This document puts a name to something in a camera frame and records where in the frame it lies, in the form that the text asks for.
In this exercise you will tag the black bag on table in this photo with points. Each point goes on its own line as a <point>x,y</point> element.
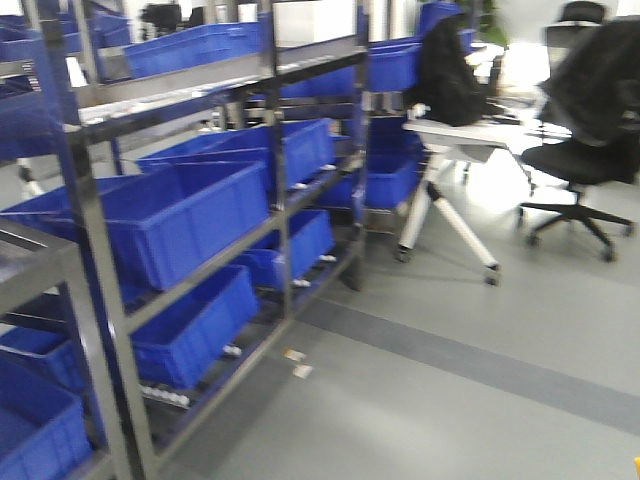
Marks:
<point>445,81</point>

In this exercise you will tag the large blue rack bin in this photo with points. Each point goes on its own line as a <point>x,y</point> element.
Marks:
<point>164,224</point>

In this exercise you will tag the black office chair with jacket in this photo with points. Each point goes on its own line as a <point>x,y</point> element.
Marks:
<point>594,93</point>

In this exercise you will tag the lower blue rack bin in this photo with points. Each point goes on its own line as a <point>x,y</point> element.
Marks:
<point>178,346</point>

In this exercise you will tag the metal shelf rack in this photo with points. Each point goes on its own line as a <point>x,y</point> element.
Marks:
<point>122,310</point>

